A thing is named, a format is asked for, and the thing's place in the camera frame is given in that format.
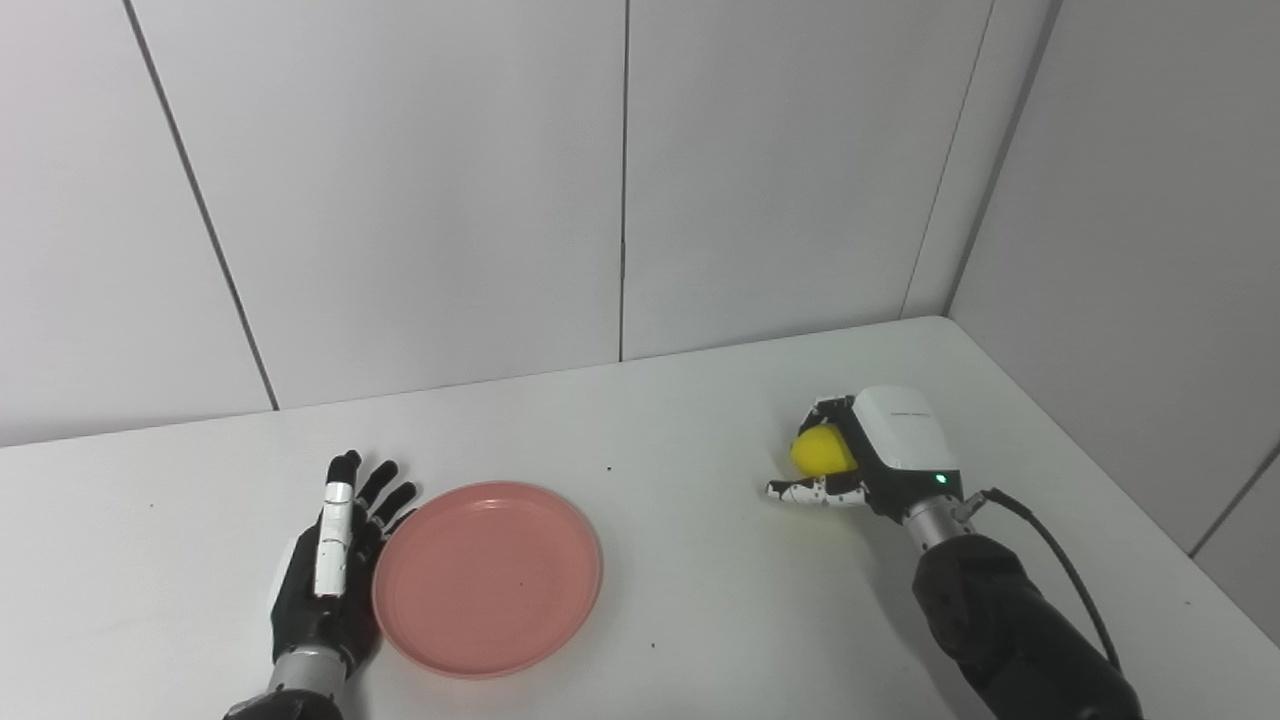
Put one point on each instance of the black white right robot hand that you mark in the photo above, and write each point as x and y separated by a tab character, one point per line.
905	445

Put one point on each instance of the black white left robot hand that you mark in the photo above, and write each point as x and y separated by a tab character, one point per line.
330	580

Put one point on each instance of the yellow lemon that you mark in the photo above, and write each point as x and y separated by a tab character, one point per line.
822	452

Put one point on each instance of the pink round plate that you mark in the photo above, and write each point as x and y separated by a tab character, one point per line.
488	580

